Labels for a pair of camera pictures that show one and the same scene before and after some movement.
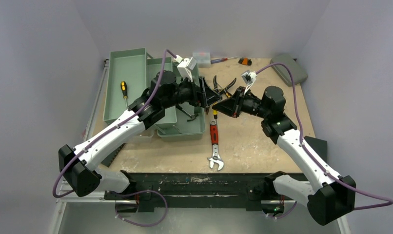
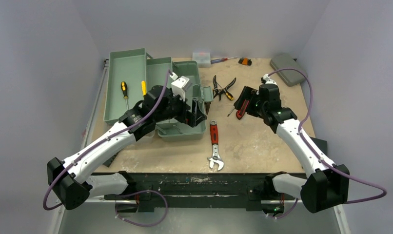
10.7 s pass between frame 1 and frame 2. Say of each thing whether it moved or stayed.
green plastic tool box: stayed
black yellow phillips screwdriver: stayed
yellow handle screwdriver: moved
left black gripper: moved
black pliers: stayed
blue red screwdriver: stayed
